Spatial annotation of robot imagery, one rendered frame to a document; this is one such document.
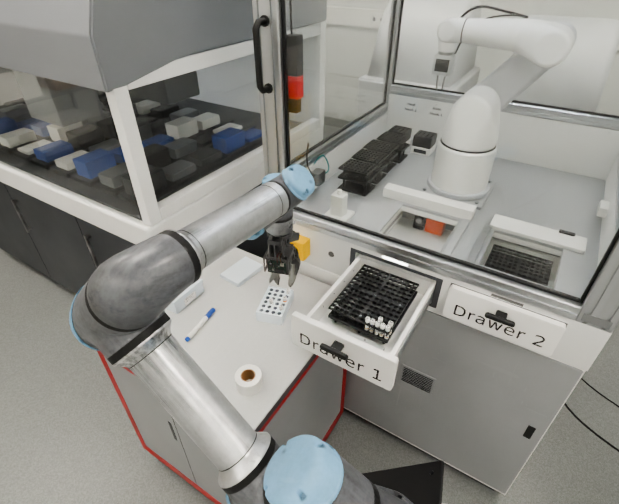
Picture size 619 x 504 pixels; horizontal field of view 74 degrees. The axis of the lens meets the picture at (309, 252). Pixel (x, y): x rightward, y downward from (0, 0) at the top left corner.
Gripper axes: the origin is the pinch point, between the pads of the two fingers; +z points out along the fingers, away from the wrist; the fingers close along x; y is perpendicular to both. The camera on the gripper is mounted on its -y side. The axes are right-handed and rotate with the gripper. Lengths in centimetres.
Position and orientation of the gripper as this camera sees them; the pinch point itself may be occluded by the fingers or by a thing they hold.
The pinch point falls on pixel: (284, 280)
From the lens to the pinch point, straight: 124.2
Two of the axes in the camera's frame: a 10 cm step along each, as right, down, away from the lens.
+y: -2.4, 5.8, -7.8
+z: 0.0, 8.0, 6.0
